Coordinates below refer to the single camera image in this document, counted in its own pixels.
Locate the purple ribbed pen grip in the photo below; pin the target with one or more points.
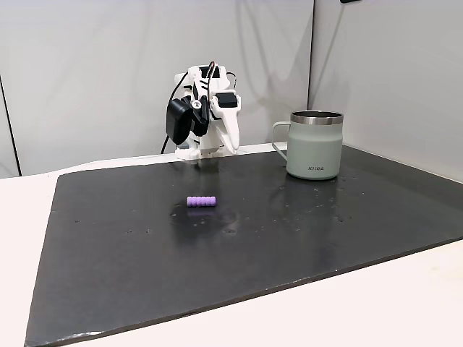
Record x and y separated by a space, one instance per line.
201 201

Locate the black table mat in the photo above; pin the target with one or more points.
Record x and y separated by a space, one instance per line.
144 271

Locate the black oval camera box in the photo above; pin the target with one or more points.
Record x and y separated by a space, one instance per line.
179 121

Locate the pale green steel mug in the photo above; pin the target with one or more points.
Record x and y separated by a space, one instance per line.
313 152

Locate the black wall fixture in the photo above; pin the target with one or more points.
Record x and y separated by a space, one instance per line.
350 1

